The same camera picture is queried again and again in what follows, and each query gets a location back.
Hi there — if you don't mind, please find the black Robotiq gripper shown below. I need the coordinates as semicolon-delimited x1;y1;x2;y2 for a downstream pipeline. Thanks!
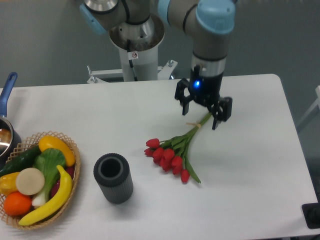
174;70;233;130

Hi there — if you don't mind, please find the red tulip bouquet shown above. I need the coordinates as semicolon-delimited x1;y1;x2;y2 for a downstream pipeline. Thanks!
144;113;211;184

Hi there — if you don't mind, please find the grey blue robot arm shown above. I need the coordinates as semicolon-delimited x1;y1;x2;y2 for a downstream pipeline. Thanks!
79;0;236;128

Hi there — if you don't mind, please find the dark grey ribbed vase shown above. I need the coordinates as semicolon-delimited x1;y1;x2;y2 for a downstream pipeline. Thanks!
93;153;134;204

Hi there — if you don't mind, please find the purple red vegetable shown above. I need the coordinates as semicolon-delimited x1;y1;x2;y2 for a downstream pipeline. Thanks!
50;166;75;199

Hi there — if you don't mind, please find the black device at table edge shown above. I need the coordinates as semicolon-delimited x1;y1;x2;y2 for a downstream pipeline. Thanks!
301;202;320;229

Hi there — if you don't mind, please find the yellow squash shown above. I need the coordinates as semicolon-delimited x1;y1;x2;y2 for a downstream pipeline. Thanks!
38;135;76;167

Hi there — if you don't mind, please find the green bok choy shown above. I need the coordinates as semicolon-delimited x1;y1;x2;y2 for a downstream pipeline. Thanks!
32;148;66;208

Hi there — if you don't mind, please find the yellow banana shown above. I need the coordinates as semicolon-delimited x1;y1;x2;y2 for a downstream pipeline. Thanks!
18;165;73;227

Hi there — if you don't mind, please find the green cucumber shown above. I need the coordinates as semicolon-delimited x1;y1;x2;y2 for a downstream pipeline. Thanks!
0;145;41;177

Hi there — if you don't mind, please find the woven wicker basket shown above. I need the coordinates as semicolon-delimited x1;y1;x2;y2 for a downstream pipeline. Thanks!
0;131;81;230

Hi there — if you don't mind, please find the beige round slice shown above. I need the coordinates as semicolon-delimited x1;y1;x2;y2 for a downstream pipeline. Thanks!
15;167;45;196

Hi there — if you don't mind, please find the yellow orange bell pepper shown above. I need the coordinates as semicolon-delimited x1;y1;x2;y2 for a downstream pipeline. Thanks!
0;172;20;196

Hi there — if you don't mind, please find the orange fruit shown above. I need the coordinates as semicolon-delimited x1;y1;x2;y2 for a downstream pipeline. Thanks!
3;191;32;216

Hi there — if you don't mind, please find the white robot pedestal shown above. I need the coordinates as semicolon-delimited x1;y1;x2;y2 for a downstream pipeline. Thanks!
87;14;178;84

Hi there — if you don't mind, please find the white frame at right edge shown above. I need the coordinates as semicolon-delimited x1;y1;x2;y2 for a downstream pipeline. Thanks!
296;85;320;133

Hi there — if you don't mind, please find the blue handled saucepan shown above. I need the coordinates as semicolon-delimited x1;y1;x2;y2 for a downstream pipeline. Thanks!
0;72;22;169

